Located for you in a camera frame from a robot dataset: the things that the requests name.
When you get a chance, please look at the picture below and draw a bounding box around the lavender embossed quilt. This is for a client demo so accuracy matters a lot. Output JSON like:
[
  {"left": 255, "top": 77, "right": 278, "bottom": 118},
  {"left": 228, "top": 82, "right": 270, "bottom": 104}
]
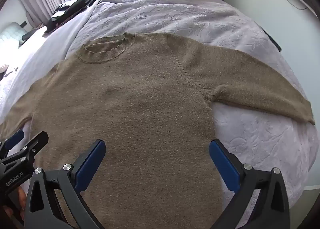
[{"left": 67, "top": 0, "right": 320, "bottom": 229}]

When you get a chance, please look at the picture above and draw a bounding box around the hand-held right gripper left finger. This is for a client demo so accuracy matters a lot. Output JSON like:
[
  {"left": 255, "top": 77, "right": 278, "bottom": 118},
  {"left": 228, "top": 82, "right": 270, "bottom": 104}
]
[{"left": 24, "top": 139, "right": 106, "bottom": 229}]

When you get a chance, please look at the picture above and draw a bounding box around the pale quilted pillow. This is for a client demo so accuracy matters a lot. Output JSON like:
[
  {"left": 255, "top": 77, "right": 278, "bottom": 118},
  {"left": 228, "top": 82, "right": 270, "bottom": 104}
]
[{"left": 0, "top": 21, "right": 25, "bottom": 49}]

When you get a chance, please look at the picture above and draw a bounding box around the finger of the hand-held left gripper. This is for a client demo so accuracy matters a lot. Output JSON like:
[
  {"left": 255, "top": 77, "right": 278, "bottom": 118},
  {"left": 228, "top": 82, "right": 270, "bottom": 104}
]
[
  {"left": 0, "top": 129, "right": 25, "bottom": 157},
  {"left": 0, "top": 131, "right": 49, "bottom": 167}
]

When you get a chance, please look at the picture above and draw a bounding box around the black plaid-trimmed garment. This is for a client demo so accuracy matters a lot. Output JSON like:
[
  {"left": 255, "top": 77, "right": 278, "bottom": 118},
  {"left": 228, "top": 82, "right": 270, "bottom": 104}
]
[{"left": 45, "top": 0, "right": 98, "bottom": 32}]

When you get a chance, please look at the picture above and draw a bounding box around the person's left hand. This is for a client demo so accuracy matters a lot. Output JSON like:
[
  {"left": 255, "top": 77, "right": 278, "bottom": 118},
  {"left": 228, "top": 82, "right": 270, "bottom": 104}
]
[{"left": 2, "top": 186, "right": 27, "bottom": 219}]

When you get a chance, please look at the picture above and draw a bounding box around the brown knit sweater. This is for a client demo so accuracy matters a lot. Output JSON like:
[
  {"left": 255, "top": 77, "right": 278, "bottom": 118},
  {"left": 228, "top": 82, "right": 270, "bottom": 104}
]
[{"left": 0, "top": 32, "right": 316, "bottom": 229}]

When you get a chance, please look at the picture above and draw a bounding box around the printed cloth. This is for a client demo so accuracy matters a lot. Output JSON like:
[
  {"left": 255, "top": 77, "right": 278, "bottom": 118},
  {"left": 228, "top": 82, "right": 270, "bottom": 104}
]
[{"left": 0, "top": 64, "right": 19, "bottom": 82}]

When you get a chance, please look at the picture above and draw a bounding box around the plain lavender bed sheet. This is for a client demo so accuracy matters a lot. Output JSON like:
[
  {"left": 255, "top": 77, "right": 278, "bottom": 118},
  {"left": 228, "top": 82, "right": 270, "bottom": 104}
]
[{"left": 0, "top": 11, "right": 100, "bottom": 124}]

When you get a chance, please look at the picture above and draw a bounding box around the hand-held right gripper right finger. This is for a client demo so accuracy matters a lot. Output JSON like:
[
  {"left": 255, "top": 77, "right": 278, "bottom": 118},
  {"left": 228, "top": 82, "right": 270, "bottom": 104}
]
[{"left": 209, "top": 139, "right": 292, "bottom": 229}]

